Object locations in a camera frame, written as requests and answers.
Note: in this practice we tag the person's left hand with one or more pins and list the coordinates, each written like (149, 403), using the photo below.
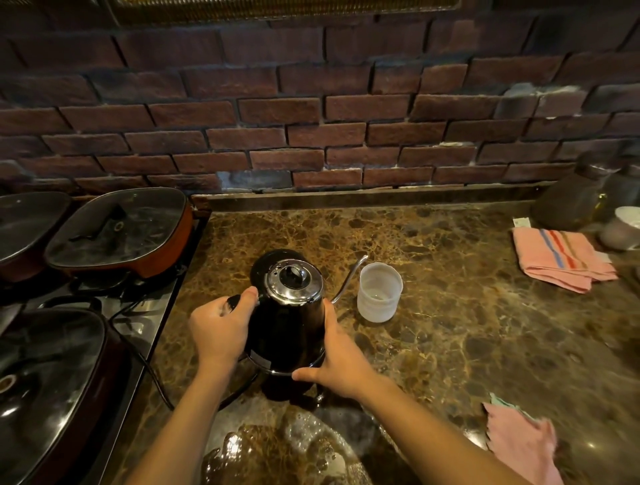
(220, 330)

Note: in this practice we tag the person's right hand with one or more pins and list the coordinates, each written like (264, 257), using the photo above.
(345, 367)

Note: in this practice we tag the person's left fingers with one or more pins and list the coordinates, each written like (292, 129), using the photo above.
(242, 302)

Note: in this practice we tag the person's right thumb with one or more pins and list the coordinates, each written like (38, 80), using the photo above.
(310, 374)

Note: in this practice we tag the black gooseneck electric kettle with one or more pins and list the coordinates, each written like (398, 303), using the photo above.
(287, 330)

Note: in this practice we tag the person's left forearm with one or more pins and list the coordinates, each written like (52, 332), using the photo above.
(185, 424)

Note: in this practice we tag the person's right forearm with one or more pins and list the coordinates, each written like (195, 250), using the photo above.
(435, 439)

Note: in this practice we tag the clear glass pot lid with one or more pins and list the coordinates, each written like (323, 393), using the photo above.
(280, 454)

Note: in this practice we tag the black gas stove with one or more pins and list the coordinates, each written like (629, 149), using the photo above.
(150, 305)

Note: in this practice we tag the translucent white plastic cup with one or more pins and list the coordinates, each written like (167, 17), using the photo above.
(378, 297)

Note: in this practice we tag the red square pan, glass lid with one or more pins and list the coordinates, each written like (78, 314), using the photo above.
(120, 232)

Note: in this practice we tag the large black pan with lid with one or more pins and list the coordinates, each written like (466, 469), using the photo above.
(47, 384)

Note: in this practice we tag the plain pink cloth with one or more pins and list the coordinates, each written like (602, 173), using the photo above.
(520, 442)

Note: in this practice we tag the dark pan with glass lid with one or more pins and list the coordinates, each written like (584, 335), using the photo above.
(25, 227)

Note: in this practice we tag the pink striped towel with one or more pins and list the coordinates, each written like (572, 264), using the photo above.
(560, 257)

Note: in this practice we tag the large dark glass jar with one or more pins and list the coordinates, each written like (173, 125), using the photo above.
(567, 200)

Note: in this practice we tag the small glass jar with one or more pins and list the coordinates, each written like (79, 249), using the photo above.
(625, 187)

